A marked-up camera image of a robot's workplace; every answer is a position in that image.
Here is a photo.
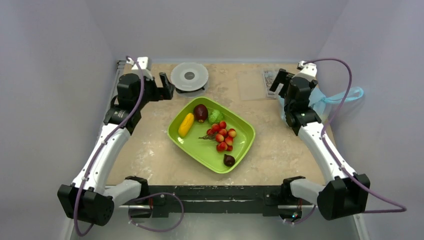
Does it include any clear screw organizer box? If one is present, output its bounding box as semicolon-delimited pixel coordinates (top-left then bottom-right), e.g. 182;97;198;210
236;67;283;101

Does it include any light blue plastic bag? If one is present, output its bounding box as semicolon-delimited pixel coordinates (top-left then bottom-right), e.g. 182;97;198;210
278;86;365;122

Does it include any dark brown fake fig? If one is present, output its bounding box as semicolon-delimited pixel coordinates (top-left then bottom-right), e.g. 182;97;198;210
223;154;236;167

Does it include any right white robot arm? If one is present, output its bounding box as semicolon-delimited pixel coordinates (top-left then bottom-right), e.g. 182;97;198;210
269;68;370;220

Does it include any dark red fake mango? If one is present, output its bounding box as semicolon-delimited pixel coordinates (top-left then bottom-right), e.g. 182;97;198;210
193;104;209;123

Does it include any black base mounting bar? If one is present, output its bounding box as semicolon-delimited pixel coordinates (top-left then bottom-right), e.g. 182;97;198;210
122;185;312;218

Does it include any green plastic tray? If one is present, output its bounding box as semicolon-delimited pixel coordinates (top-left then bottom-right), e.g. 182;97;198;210
167;96;256;174

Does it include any red fake cherry bunch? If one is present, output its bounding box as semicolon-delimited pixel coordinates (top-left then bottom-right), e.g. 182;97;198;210
199;120;237;153

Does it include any white filament spool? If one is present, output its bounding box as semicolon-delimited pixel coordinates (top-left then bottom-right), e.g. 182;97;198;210
170;62;209;98

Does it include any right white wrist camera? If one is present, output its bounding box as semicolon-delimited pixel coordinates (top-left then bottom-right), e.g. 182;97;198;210
294;61;317;82

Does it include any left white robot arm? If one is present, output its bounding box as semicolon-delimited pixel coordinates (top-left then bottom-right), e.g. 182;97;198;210
57;72;175;226

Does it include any yellow fake corn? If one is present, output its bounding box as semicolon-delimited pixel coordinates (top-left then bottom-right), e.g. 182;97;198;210
178;113;195;138

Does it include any green fake cabbage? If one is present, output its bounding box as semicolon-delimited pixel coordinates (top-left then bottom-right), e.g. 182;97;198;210
208;109;225;125

